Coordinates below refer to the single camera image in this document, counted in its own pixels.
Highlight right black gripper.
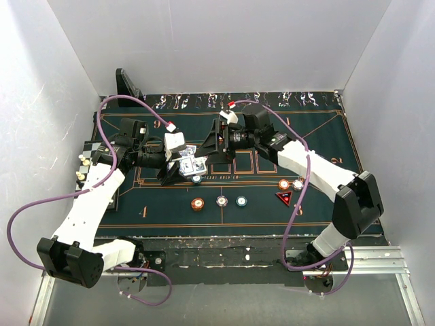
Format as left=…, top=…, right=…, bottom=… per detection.
left=194, top=119, right=258, bottom=166

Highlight blue white card deck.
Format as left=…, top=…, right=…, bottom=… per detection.
left=179, top=156, right=207, bottom=177

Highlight green chips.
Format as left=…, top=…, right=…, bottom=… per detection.
left=191, top=175, right=202, bottom=184

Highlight blue backed playing card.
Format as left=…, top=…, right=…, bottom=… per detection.
left=179, top=145, right=196, bottom=157

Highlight orange red chip stack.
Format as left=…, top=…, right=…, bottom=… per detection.
left=191, top=198, right=205, bottom=211

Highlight peach blue chip stack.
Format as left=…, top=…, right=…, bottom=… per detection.
left=216, top=196, right=228, bottom=207

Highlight green chip stack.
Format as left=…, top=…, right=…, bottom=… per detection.
left=236, top=196, right=247, bottom=206

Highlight orange chips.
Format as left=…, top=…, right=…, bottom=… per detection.
left=278, top=179, right=290, bottom=191

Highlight red triangular all-in marker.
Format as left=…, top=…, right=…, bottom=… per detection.
left=275, top=191, right=292, bottom=206

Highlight peach chips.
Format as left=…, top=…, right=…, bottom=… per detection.
left=292, top=180, right=304, bottom=191

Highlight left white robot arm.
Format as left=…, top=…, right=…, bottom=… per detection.
left=37, top=118, right=186, bottom=288

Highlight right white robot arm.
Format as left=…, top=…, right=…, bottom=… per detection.
left=195, top=101, right=384, bottom=270

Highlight green poker table mat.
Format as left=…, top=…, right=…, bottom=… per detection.
left=92, top=91, right=362, bottom=237

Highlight black white checkerboard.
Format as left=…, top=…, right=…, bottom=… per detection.
left=73, top=141, right=120, bottom=211

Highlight black stand with clear panel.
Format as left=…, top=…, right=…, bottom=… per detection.
left=115, top=68, right=143, bottom=108

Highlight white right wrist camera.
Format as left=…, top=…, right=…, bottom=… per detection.
left=220, top=110, right=239, bottom=124

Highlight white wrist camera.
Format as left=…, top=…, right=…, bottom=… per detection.
left=164, top=132, right=186, bottom=160
left=220, top=110, right=239, bottom=124

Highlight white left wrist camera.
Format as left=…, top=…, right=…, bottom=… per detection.
left=164, top=132, right=186, bottom=160

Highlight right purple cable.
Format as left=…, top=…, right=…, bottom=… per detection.
left=229, top=99, right=355, bottom=297

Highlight purple cable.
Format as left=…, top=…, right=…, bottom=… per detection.
left=7, top=95, right=180, bottom=306
left=229, top=99, right=355, bottom=297

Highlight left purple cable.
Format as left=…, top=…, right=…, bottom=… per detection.
left=7, top=95, right=180, bottom=306

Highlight aluminium mounting rail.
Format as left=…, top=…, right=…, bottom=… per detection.
left=30, top=246, right=425, bottom=325

